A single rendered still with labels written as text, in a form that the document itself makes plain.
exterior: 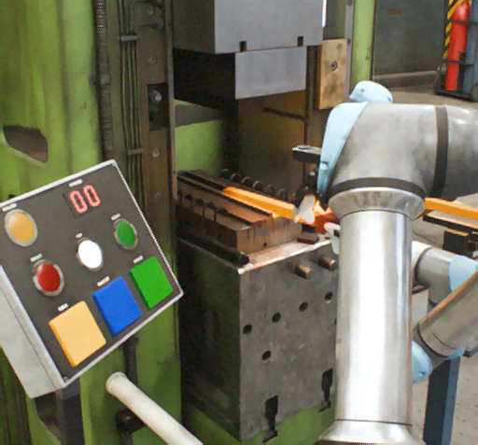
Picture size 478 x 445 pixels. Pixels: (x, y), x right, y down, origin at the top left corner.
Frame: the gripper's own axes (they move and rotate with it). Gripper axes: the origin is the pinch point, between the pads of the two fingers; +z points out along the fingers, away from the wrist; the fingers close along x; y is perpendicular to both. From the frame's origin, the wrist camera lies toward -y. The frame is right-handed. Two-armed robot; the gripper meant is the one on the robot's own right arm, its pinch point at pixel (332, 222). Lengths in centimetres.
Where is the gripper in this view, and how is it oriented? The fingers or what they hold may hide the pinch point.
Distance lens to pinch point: 147.6
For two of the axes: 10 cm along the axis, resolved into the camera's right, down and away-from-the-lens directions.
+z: -6.3, -2.4, 7.4
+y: 0.2, 9.5, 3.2
